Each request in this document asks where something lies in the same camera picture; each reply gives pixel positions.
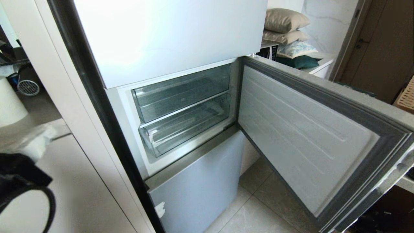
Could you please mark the brown wooden door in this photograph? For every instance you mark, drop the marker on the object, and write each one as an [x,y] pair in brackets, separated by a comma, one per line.
[381,48]

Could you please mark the beige pillow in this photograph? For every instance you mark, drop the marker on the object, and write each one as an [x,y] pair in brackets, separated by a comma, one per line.
[284,36]
[284,20]

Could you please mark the dark teal pillow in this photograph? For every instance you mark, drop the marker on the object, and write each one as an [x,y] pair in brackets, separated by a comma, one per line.
[300,61]

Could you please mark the white fridge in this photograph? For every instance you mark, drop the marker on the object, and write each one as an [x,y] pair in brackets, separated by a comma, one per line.
[126,106]

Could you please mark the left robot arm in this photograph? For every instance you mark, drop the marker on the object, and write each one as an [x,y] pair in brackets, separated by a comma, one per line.
[19,174]

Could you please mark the white fridge upper door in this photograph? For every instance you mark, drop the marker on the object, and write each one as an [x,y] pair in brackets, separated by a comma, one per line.
[168,35]

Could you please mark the white counter cabinet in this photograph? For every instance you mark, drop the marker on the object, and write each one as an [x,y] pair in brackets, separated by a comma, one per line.
[321,68]

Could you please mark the clear plastic fridge drawer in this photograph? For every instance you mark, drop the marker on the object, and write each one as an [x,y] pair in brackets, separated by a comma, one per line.
[181,94]
[187,126]

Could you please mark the grey-lined fridge middle door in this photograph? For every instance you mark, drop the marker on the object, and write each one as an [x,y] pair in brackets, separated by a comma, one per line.
[300,136]

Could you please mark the white cylindrical bin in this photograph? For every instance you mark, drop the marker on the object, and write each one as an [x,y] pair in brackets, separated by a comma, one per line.
[11,103]

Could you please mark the woven wicker basket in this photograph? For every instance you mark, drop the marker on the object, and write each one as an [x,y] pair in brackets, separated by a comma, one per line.
[406,97]

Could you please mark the grey fridge lower door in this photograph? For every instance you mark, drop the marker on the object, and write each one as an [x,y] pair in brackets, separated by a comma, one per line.
[200,181]

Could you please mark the small round grille fan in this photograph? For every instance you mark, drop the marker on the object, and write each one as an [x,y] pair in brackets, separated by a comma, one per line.
[28,87]

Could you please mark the patterned pale blue pillow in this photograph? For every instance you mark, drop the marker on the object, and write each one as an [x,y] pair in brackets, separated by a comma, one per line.
[296,49]

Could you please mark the black microwave oven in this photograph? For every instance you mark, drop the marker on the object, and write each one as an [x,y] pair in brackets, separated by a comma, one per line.
[268,51]

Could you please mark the white tall cabinet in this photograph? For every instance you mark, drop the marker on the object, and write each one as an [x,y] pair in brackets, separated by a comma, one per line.
[84,194]

